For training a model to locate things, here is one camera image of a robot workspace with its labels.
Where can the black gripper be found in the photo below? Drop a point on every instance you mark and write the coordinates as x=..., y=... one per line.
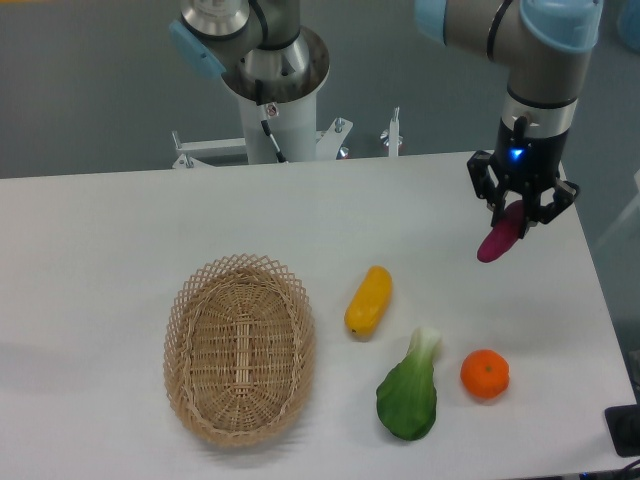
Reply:
x=528, y=166

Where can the purple sweet potato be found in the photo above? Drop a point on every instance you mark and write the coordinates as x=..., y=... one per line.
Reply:
x=503, y=235

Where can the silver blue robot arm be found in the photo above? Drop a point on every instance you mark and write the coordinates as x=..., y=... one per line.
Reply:
x=546, y=46

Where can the orange tangerine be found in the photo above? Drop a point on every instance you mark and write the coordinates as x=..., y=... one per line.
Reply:
x=485, y=374

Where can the yellow mango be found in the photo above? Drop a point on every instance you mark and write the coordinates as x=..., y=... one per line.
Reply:
x=369, y=303

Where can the green bok choy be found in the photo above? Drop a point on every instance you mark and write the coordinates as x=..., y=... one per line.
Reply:
x=406, y=400

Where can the black device at table edge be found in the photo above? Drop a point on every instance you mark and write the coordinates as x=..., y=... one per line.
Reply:
x=623, y=425

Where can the woven wicker basket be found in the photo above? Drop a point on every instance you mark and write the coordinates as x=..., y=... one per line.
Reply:
x=239, y=351

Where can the white metal base frame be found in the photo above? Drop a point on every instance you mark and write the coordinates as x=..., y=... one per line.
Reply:
x=329, y=144

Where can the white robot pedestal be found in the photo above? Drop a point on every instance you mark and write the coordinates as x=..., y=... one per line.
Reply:
x=276, y=91

